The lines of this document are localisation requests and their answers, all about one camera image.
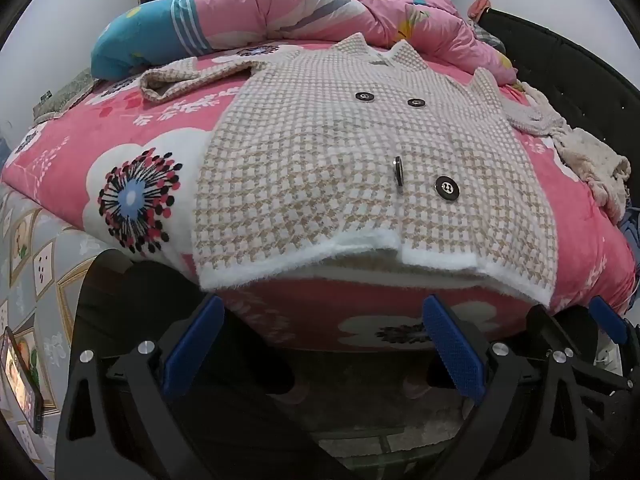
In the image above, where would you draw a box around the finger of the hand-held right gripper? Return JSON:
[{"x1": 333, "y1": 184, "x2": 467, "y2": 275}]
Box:
[
  {"x1": 572, "y1": 296, "x2": 640, "y2": 396},
  {"x1": 527, "y1": 305, "x2": 568, "y2": 356}
]

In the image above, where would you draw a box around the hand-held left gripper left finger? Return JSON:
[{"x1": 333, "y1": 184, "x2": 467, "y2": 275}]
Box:
[{"x1": 54, "y1": 294, "x2": 351, "y2": 480}]

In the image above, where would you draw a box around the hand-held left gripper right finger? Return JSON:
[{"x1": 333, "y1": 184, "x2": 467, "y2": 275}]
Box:
[{"x1": 422, "y1": 294, "x2": 608, "y2": 480}]

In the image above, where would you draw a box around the beige houndstooth knit cardigan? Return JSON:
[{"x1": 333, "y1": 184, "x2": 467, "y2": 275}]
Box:
[{"x1": 140, "y1": 32, "x2": 568, "y2": 308}]

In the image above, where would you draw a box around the dark blue cloth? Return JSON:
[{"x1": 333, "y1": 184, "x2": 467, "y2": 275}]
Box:
[{"x1": 619, "y1": 207, "x2": 640, "y2": 256}]

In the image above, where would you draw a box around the grey patterned bed skirt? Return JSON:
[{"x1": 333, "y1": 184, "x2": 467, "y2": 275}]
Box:
[{"x1": 0, "y1": 182, "x2": 101, "y2": 461}]

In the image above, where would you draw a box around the black smartphone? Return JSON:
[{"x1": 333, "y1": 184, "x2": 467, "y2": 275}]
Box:
[{"x1": 2, "y1": 326, "x2": 45, "y2": 435}]

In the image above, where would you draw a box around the pink floral blanket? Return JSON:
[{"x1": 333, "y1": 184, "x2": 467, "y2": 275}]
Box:
[{"x1": 0, "y1": 42, "x2": 638, "y2": 351}]

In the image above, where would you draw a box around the black bed headboard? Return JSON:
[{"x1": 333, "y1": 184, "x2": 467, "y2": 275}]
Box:
[{"x1": 480, "y1": 7, "x2": 640, "y2": 221}]

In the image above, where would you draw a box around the grey patterned cloth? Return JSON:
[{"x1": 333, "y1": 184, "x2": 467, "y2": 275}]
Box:
[{"x1": 32, "y1": 69, "x2": 96, "y2": 122}]

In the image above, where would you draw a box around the grey plaid cloth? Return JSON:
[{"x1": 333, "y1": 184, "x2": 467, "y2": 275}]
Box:
[{"x1": 472, "y1": 20, "x2": 507, "y2": 53}]

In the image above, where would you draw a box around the pink and blue quilt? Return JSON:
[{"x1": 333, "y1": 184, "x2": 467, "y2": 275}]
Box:
[{"x1": 91, "y1": 0, "x2": 516, "y2": 86}]

